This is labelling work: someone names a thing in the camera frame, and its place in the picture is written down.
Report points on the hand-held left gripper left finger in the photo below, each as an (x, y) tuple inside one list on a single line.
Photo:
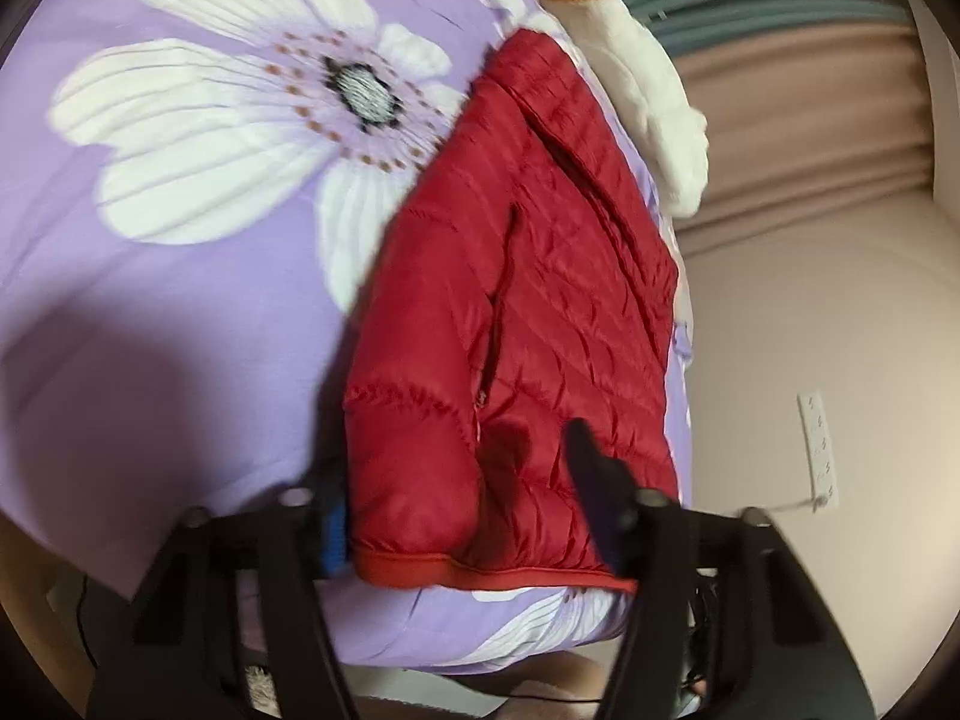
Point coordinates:
[(334, 532)]

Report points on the purple floral bed sheet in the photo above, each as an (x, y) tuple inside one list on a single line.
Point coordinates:
[(187, 360)]

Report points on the white plush goose toy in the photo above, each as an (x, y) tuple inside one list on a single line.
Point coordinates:
[(637, 75)]

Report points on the beige curtain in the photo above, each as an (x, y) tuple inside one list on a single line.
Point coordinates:
[(795, 135)]

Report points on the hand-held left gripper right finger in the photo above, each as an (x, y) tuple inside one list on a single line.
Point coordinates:
[(600, 495)]

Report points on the white wall power strip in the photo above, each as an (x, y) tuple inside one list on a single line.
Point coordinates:
[(819, 450)]

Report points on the red puffer jacket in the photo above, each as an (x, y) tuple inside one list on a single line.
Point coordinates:
[(525, 300)]

